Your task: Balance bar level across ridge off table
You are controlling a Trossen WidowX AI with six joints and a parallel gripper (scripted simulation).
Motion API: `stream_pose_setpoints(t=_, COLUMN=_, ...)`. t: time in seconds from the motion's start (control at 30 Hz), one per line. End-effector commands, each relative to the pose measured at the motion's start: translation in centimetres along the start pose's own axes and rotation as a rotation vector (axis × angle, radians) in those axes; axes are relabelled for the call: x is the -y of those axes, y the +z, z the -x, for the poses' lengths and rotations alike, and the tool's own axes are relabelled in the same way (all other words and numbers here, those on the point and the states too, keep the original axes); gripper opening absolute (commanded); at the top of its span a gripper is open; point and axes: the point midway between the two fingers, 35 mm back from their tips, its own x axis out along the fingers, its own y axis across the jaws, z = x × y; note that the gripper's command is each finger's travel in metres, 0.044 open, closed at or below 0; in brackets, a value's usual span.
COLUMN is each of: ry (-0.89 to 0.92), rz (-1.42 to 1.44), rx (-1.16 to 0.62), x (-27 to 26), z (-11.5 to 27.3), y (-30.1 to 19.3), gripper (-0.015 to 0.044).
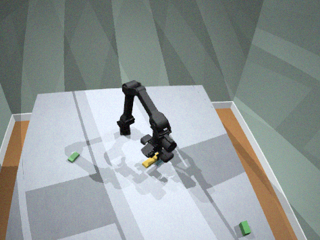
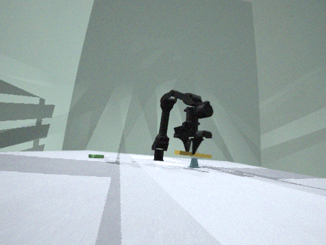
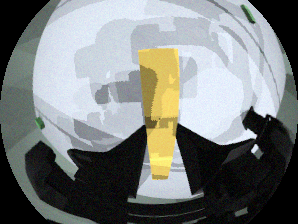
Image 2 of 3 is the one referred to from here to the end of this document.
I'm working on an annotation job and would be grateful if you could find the teal wedge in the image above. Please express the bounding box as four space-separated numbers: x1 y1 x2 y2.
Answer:
188 158 200 168

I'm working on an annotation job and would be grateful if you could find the yellow bar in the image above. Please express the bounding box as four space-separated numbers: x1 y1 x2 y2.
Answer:
174 150 212 158

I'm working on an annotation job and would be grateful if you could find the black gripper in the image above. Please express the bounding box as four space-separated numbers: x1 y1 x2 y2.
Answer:
173 119 212 155

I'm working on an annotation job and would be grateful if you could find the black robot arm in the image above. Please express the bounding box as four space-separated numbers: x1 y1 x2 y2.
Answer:
151 89 213 161

